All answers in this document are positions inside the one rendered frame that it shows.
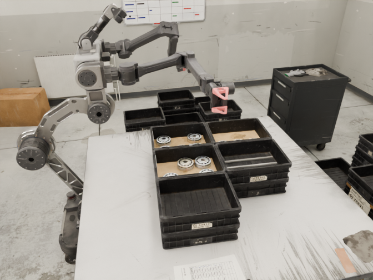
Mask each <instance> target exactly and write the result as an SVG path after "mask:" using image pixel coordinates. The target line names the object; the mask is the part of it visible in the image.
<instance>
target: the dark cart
mask: <svg viewBox="0 0 373 280"><path fill-rule="evenodd" d="M312 68H315V69H320V70H323V69H324V70H326V71H327V73H328V75H324V76H320V77H318V76H312V75H303V76H291V77H288V76H286V75H285V74H286V73H290V71H291V70H294V71H296V70H297V69H299V71H300V70H303V71H306V70H307V69H312ZM348 79H349V77H348V76H346V75H344V74H342V73H340V72H338V71H336V70H334V69H332V68H330V67H328V66H326V65H324V64H312V65H305V66H293V67H281V68H273V76H272V81H271V88H270V97H269V104H268V112H267V116H269V117H270V118H271V119H272V120H273V121H274V122H275V123H276V124H277V125H278V126H279V127H280V128H281V129H282V130H283V131H284V132H285V133H286V134H287V135H288V136H289V137H290V138H291V139H292V140H293V141H294V142H295V143H296V144H297V145H298V146H299V147H302V146H309V145H314V144H317V146H316V148H317V149H318V150H319V151H322V150H323V149H324V148H325V144H326V143H329V142H331V139H332V135H333V133H334V129H335V125H336V121H337V118H338V115H339V111H340V107H341V103H342V99H343V96H344V93H345V89H346V85H347V82H348Z"/></svg>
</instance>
